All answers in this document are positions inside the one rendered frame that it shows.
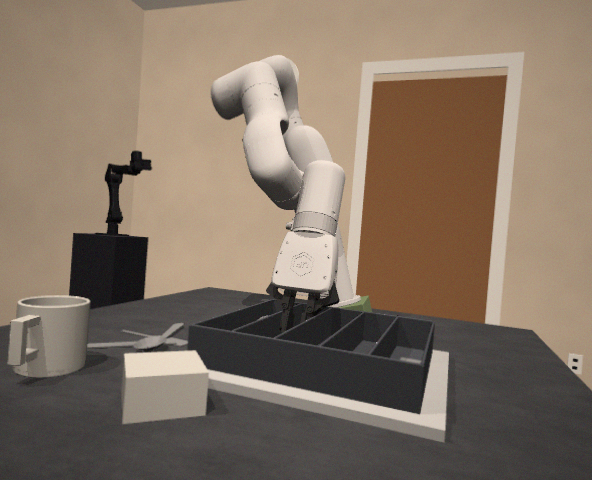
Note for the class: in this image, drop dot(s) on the cream flat panel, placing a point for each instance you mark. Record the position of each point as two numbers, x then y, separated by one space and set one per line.
430 423

